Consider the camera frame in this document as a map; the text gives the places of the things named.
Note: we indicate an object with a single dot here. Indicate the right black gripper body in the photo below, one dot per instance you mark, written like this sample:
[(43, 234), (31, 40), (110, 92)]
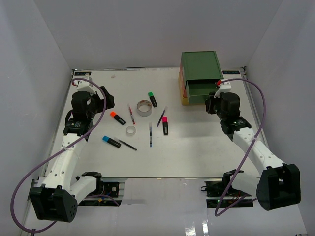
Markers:
[(214, 106)]

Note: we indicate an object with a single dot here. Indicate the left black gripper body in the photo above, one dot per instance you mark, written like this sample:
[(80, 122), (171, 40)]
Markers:
[(97, 105)]

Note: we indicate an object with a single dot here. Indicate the orange highlighter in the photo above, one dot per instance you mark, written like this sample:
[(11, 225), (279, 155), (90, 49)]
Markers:
[(117, 118)]

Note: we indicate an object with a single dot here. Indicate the green drawer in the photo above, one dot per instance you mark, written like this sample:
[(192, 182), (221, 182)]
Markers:
[(198, 91)]

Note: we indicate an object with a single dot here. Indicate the blue highlighter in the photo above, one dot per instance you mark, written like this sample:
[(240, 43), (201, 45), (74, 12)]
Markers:
[(111, 141)]

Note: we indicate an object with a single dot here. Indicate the pink highlighter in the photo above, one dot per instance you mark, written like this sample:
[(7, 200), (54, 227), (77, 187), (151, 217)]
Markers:
[(165, 125)]

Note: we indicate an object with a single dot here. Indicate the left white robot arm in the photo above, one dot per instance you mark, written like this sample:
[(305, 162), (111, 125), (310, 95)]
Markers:
[(57, 199)]

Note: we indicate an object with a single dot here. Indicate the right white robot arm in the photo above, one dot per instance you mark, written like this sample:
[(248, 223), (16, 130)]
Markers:
[(279, 183)]

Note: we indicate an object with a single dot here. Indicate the green drawer cabinet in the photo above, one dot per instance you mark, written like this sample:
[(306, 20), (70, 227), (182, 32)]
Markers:
[(198, 66)]

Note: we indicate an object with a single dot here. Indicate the red pen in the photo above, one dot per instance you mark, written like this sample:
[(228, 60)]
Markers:
[(131, 113)]

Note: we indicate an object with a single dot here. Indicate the black pen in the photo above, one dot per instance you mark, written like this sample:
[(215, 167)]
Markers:
[(128, 145)]

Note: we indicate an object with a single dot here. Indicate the small clear tape roll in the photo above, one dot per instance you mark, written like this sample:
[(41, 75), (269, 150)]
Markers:
[(131, 130)]

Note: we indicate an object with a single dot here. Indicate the large tape roll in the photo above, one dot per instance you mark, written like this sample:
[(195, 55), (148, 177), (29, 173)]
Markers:
[(144, 108)]

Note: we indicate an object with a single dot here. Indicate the purple pen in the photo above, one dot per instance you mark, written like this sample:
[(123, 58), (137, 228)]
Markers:
[(162, 115)]

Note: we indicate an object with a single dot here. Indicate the green highlighter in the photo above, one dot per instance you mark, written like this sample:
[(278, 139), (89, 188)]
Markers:
[(152, 99)]

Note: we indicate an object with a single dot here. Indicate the blue pen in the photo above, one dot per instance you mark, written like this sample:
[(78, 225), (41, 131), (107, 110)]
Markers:
[(150, 134)]

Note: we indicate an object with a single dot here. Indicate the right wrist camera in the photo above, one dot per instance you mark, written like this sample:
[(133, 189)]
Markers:
[(224, 86)]

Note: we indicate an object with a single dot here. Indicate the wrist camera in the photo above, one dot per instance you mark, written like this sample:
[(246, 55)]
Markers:
[(224, 86), (82, 85)]

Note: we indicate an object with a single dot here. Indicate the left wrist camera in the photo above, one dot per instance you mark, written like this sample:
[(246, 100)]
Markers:
[(82, 85)]

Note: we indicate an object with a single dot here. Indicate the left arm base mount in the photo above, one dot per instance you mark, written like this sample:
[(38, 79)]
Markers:
[(111, 189)]

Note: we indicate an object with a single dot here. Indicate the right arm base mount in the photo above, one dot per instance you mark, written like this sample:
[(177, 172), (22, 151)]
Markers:
[(214, 189)]

